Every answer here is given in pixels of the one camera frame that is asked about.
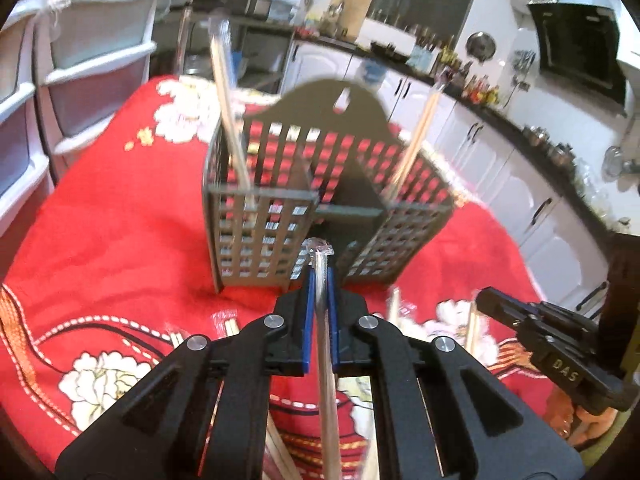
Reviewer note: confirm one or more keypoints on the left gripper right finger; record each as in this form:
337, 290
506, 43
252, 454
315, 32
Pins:
438, 413

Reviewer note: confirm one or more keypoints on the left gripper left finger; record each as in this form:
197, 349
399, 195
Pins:
202, 412

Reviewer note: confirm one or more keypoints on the right hand orange glove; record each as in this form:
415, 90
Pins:
577, 426

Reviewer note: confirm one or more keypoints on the red floral tablecloth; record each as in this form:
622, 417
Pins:
115, 272

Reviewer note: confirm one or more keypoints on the white base cabinets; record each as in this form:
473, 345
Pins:
563, 243

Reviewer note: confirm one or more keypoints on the grey perforated utensil caddy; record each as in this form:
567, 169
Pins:
318, 163

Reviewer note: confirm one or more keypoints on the white drawer tower left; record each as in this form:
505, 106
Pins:
24, 164

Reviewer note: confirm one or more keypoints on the white drawer tower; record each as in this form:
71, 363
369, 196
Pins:
24, 164
90, 56

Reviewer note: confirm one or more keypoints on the black range hood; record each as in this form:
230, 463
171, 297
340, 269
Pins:
578, 43

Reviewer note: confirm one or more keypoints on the hanging steel pot lid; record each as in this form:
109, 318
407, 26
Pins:
481, 46

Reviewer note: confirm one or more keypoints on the black wok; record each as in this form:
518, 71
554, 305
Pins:
386, 50

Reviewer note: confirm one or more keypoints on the steel shelf rack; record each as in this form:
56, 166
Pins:
259, 48

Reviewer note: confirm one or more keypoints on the white drawer tower right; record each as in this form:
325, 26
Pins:
90, 56

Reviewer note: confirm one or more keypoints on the wooden cutting board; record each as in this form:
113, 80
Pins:
351, 17

